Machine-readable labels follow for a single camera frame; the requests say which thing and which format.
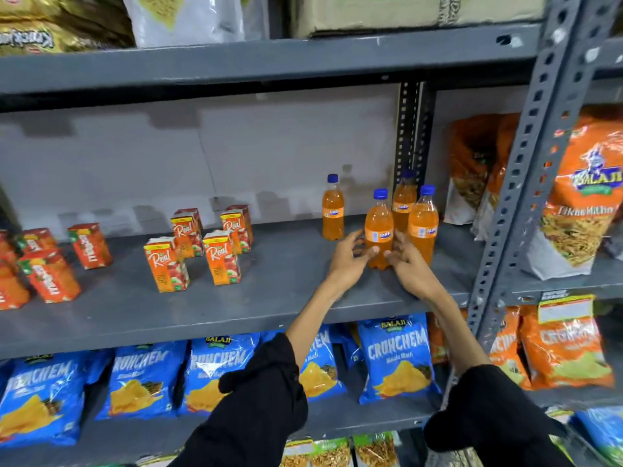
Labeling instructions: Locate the person's right hand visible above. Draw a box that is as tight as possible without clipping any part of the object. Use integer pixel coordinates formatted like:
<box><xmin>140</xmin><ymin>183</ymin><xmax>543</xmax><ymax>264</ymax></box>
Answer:
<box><xmin>384</xmin><ymin>230</ymin><xmax>448</xmax><ymax>302</ymax></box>

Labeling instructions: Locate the person's left hand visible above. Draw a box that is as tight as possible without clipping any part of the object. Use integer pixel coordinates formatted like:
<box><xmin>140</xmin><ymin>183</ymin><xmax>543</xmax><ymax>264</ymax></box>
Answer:
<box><xmin>325</xmin><ymin>229</ymin><xmax>381</xmax><ymax>295</ymax></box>

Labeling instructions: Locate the orange soda bottle blue cap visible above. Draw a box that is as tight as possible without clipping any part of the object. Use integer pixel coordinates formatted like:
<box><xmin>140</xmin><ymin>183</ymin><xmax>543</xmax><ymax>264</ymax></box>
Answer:
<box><xmin>322</xmin><ymin>174</ymin><xmax>346</xmax><ymax>242</ymax></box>
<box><xmin>364</xmin><ymin>188</ymin><xmax>395</xmax><ymax>271</ymax></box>
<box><xmin>392</xmin><ymin>169</ymin><xmax>418</xmax><ymax>234</ymax></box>
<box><xmin>407</xmin><ymin>185</ymin><xmax>440</xmax><ymax>266</ymax></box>

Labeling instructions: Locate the person's left forearm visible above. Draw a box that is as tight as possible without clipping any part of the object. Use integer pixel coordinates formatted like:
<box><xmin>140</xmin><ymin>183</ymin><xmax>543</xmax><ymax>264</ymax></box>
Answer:
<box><xmin>168</xmin><ymin>281</ymin><xmax>352</xmax><ymax>467</ymax></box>

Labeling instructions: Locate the person's right forearm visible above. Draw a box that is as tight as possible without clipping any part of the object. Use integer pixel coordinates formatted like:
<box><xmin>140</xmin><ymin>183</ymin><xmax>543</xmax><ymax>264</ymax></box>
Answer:
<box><xmin>422</xmin><ymin>291</ymin><xmax>577</xmax><ymax>467</ymax></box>

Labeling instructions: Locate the orange chips packet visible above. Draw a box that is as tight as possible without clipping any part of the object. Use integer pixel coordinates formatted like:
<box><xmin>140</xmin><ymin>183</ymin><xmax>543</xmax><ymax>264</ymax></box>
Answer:
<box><xmin>488</xmin><ymin>306</ymin><xmax>532</xmax><ymax>390</ymax></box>
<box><xmin>519</xmin><ymin>304</ymin><xmax>615</xmax><ymax>390</ymax></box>
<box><xmin>427</xmin><ymin>308</ymin><xmax>468</xmax><ymax>365</ymax></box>

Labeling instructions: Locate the orange juice carton yellow top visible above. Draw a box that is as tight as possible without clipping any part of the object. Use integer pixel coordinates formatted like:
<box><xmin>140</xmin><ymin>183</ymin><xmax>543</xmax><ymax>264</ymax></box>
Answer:
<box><xmin>143</xmin><ymin>236</ymin><xmax>190</xmax><ymax>293</ymax></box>
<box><xmin>220</xmin><ymin>204</ymin><xmax>254</xmax><ymax>254</ymax></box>
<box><xmin>170</xmin><ymin>208</ymin><xmax>204</xmax><ymax>258</ymax></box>
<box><xmin>202</xmin><ymin>230</ymin><xmax>242</xmax><ymax>286</ymax></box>

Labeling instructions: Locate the yellow white shelf label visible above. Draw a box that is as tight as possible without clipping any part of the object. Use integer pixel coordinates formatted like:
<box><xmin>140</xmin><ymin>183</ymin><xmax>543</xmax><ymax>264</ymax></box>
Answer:
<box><xmin>537</xmin><ymin>294</ymin><xmax>595</xmax><ymax>325</ymax></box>

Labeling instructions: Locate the green white noodle snack packet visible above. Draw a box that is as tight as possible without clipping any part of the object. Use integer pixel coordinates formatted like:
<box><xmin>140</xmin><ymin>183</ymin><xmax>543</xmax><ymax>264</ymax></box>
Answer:
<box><xmin>279</xmin><ymin>438</ymin><xmax>314</xmax><ymax>467</ymax></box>
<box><xmin>352</xmin><ymin>431</ymin><xmax>401</xmax><ymax>467</ymax></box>
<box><xmin>311</xmin><ymin>437</ymin><xmax>354</xmax><ymax>467</ymax></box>

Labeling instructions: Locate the large orange namkeen packet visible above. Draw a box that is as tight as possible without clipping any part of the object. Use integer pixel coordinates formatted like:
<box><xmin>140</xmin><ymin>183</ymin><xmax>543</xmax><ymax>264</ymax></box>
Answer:
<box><xmin>527</xmin><ymin>106</ymin><xmax>623</xmax><ymax>281</ymax></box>

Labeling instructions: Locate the grey metal shelf rack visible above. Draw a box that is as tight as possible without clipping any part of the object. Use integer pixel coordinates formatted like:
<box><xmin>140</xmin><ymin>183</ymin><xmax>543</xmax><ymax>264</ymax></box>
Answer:
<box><xmin>0</xmin><ymin>0</ymin><xmax>623</xmax><ymax>467</ymax></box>

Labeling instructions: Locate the brown cardboard box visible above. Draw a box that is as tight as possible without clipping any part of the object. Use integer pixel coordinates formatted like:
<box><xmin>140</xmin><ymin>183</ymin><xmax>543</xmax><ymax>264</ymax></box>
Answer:
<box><xmin>290</xmin><ymin>0</ymin><xmax>549</xmax><ymax>39</ymax></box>

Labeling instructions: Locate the row of blue snack packets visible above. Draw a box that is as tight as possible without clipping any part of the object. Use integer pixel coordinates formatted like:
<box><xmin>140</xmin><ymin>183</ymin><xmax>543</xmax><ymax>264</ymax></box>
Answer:
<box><xmin>0</xmin><ymin>313</ymin><xmax>443</xmax><ymax>450</ymax></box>

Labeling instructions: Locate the blue chips bag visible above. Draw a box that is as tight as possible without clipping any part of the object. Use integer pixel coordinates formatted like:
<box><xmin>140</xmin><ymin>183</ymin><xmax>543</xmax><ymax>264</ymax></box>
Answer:
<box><xmin>570</xmin><ymin>406</ymin><xmax>623</xmax><ymax>466</ymax></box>

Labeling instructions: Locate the red orange mango drink carton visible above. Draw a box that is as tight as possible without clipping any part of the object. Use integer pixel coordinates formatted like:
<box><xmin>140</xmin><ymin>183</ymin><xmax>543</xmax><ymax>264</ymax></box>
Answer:
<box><xmin>67</xmin><ymin>223</ymin><xmax>113</xmax><ymax>270</ymax></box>
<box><xmin>0</xmin><ymin>265</ymin><xmax>31</xmax><ymax>311</ymax></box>
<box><xmin>18</xmin><ymin>250</ymin><xmax>82</xmax><ymax>304</ymax></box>
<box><xmin>16</xmin><ymin>228</ymin><xmax>58</xmax><ymax>254</ymax></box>
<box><xmin>0</xmin><ymin>231</ymin><xmax>19</xmax><ymax>269</ymax></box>

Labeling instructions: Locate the gold snack packet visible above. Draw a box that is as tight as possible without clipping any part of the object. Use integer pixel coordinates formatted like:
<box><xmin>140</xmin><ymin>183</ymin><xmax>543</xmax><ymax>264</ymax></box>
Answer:
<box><xmin>0</xmin><ymin>20</ymin><xmax>136</xmax><ymax>57</ymax></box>
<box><xmin>0</xmin><ymin>0</ymin><xmax>128</xmax><ymax>26</ymax></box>

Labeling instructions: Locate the dark perforated rear post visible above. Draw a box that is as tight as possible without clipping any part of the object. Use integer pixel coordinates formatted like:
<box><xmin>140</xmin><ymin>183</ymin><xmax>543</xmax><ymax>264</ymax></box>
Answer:
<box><xmin>393</xmin><ymin>81</ymin><xmax>437</xmax><ymax>190</ymax></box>

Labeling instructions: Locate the perforated grey metal upright post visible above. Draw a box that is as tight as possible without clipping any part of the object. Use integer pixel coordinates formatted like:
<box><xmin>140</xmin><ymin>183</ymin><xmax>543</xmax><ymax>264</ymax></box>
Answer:
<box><xmin>466</xmin><ymin>0</ymin><xmax>623</xmax><ymax>353</ymax></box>

